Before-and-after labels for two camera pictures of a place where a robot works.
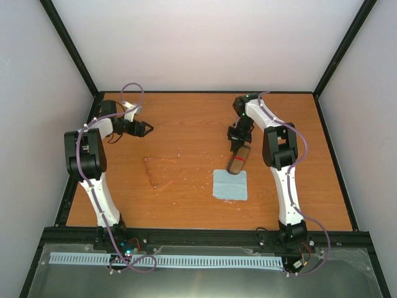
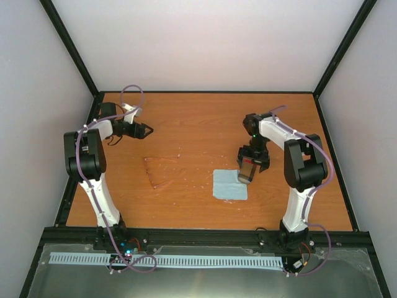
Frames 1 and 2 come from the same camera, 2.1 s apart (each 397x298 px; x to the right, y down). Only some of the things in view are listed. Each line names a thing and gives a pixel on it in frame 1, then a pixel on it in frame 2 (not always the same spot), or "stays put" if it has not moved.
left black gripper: (139, 133) stays put
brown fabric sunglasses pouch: (237, 159) to (246, 171)
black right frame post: (362, 15) stays put
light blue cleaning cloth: (229, 186) stays put
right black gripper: (231, 135) to (243, 153)
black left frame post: (76, 53) stays put
